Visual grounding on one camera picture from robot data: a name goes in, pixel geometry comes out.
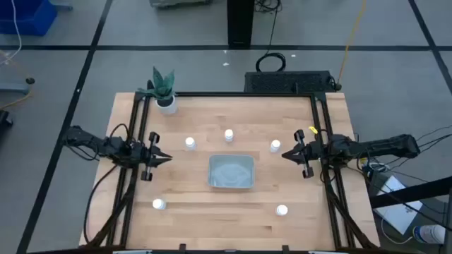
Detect black perforated computer case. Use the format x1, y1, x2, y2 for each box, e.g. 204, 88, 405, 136
244, 71, 335, 94

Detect grey chair base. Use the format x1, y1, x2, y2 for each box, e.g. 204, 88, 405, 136
0, 76, 36, 95

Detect white bottle with blue label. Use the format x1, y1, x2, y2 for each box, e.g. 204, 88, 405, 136
412, 224, 447, 246

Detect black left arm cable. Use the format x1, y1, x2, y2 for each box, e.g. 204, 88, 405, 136
83, 164, 119, 245

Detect black aluminium table frame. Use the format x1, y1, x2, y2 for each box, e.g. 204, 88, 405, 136
84, 90, 381, 254

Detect pale grey plastic basket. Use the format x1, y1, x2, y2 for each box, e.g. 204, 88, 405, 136
207, 153, 256, 190

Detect white plant pot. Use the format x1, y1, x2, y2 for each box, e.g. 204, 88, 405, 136
155, 95, 179, 116

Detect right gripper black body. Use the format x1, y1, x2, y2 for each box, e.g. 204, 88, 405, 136
293, 128, 333, 179

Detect yellow hanging cable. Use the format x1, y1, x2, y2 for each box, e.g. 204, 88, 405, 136
337, 0, 368, 87

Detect blue plastic bin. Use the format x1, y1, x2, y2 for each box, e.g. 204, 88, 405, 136
0, 0, 59, 37

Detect black coiled cable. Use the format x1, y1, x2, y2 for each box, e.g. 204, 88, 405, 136
254, 0, 287, 73

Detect black upright tower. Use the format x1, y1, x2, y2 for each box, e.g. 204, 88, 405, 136
227, 0, 256, 49

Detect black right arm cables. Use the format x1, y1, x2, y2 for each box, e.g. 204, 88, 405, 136
415, 123, 452, 151

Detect white laptop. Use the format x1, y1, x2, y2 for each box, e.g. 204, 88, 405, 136
373, 175, 424, 236

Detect black stand beam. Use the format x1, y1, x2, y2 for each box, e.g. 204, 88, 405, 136
369, 175, 452, 210

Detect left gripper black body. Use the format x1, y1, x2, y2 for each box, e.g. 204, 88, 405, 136
133, 131, 161, 182

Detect green artificial plant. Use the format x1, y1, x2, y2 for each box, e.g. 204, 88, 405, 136
137, 66, 177, 99

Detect white floor cable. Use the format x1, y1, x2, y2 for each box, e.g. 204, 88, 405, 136
0, 0, 23, 66

